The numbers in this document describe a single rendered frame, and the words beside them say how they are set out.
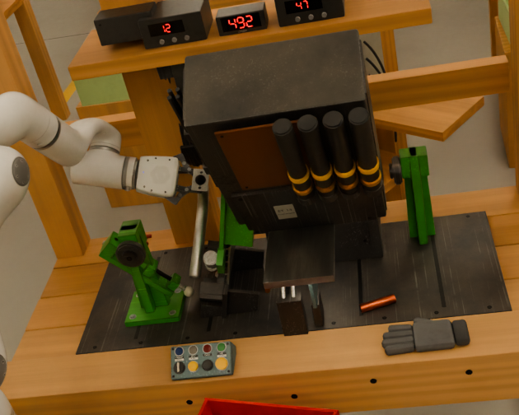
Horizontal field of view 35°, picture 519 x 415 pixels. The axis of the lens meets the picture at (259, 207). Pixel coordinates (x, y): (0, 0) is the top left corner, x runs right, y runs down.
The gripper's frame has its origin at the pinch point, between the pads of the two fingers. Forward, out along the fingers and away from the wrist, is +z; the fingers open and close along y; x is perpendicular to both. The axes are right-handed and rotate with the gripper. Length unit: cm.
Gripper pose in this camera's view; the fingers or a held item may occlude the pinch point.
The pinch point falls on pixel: (198, 181)
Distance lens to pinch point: 208.6
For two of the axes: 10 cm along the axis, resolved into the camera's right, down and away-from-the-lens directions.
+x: -0.4, 1.7, 9.9
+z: 9.9, 1.1, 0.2
